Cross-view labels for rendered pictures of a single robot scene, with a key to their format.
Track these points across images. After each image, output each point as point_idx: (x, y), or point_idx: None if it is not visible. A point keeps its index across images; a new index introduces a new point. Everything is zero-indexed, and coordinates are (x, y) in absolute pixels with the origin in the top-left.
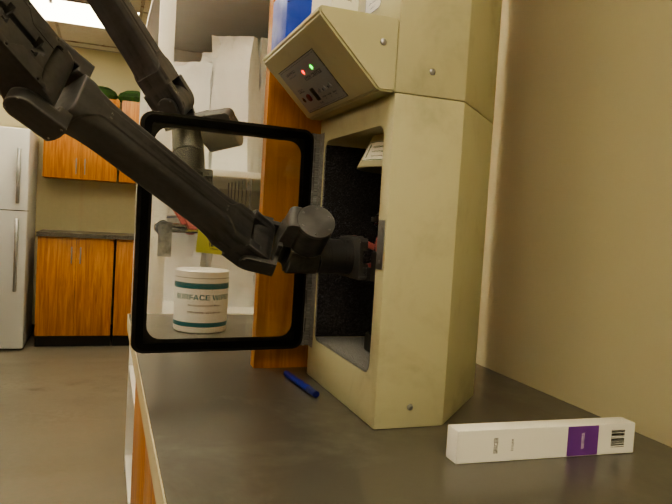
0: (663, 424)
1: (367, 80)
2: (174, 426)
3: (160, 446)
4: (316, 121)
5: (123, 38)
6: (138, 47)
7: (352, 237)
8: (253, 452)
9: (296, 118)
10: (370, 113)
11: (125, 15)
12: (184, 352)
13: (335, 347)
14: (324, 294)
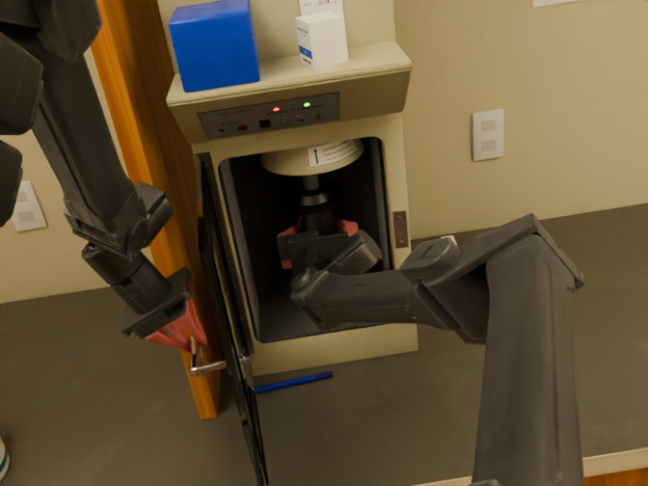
0: (418, 226)
1: (398, 107)
2: (416, 468)
3: (467, 472)
4: (155, 138)
5: (104, 173)
6: (116, 173)
7: (327, 237)
8: (473, 417)
9: (151, 148)
10: (346, 125)
11: (111, 137)
12: (122, 482)
13: (309, 332)
14: (251, 302)
